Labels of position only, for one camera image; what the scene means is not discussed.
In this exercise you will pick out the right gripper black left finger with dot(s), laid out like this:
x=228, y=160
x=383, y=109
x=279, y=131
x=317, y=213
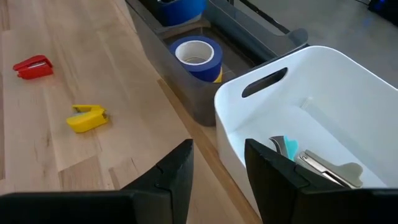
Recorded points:
x=174, y=186

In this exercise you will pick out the purple tape roll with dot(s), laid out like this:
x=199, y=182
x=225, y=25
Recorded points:
x=205, y=70

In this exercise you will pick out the teal staple remover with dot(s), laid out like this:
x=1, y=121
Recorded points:
x=291, y=147

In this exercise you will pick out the dark blue tape roll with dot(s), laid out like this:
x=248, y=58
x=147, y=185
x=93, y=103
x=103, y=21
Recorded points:
x=183, y=12

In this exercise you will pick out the yellow mini stapler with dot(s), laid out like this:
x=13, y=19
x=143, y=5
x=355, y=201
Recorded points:
x=87, y=119

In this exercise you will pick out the red mini stapler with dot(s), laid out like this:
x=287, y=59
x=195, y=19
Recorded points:
x=34, y=70

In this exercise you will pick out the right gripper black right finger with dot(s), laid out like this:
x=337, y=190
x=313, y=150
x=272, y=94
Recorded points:
x=270, y=186

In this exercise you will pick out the yellow tape roll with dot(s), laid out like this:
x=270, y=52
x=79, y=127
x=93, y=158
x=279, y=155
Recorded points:
x=219, y=76

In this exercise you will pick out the black aluminium table frame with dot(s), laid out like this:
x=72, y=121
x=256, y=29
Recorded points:
x=264, y=15

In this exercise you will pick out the white plastic bin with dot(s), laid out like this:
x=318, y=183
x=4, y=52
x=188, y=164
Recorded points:
x=342, y=102

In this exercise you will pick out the grey translucent plastic bin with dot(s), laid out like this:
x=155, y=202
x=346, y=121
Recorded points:
x=186, y=90

